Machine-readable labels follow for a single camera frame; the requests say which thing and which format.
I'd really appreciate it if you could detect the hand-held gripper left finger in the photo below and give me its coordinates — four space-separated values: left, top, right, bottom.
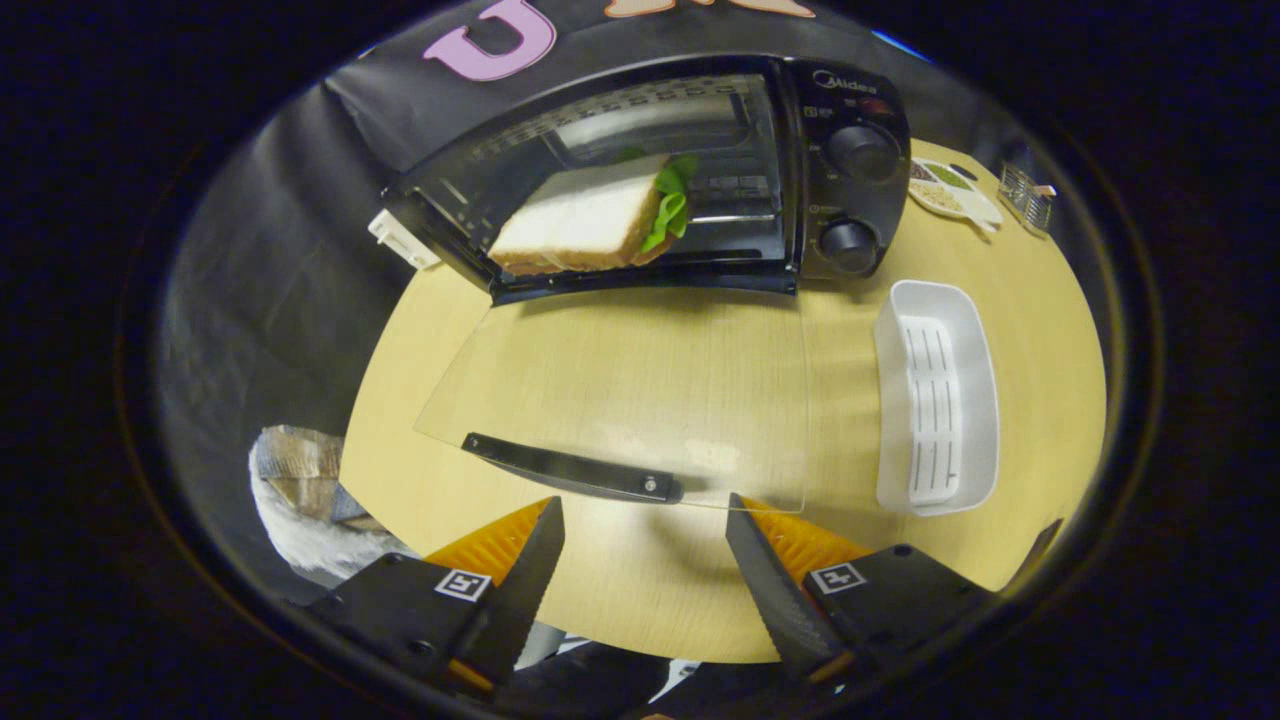
303 495 567 696

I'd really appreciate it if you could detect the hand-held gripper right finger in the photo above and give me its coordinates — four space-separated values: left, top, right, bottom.
725 492 997 687

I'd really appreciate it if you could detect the lettuce sandwich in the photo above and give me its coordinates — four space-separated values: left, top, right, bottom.
487 152 699 276

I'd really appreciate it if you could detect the black toaster oven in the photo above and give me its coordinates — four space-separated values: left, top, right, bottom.
380 52 913 513

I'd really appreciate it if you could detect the crumpled grey and white cloth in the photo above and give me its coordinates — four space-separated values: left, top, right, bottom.
248 425 416 581

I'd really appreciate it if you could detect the white plastic tray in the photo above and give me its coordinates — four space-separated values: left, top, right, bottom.
873 280 1001 518

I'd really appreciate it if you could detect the black table clamp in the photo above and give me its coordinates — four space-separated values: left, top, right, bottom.
1000 518 1063 593

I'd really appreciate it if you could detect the white plastic box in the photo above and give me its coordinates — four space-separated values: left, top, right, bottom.
367 208 441 271

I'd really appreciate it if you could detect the white divided plate with grains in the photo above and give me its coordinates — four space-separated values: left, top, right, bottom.
908 158 1004 234

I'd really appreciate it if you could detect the metal wire basket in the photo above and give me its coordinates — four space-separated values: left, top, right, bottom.
1000 163 1058 236

